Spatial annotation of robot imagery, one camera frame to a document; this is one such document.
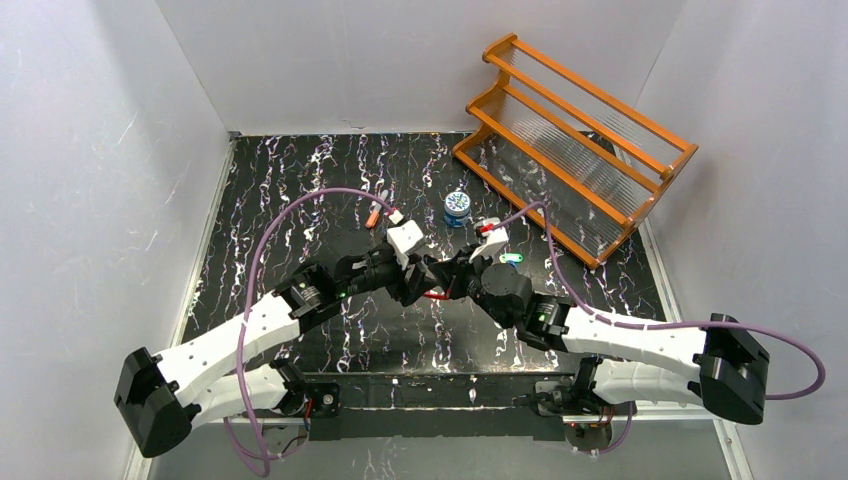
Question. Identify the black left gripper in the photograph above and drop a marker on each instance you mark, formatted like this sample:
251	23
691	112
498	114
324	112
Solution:
411	279

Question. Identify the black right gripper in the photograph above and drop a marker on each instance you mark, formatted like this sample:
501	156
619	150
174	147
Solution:
460	276

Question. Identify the red handled spiked keyring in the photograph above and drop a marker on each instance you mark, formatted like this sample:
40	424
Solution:
439	296

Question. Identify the green tagged key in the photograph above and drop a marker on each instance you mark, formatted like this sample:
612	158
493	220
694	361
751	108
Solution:
511	258

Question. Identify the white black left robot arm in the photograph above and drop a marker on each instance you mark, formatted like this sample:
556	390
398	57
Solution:
163	396

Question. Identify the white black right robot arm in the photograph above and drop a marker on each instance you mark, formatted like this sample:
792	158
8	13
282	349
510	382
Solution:
719	365

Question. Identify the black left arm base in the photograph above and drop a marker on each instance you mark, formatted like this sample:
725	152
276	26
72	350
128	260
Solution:
310	400

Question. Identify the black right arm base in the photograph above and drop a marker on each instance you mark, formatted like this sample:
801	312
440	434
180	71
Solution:
587	419

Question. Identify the white orange marker pen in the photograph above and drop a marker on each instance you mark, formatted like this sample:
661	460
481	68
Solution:
374	212

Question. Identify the small blue white jar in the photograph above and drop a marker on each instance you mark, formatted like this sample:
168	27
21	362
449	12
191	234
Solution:
457	206

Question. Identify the orange wooden shelf rack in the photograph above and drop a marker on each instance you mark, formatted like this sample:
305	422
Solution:
590	166

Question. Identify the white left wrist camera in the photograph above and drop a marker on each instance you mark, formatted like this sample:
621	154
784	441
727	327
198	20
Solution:
405	236

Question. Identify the aluminium frame rail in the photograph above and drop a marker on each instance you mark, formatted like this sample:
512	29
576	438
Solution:
665	441

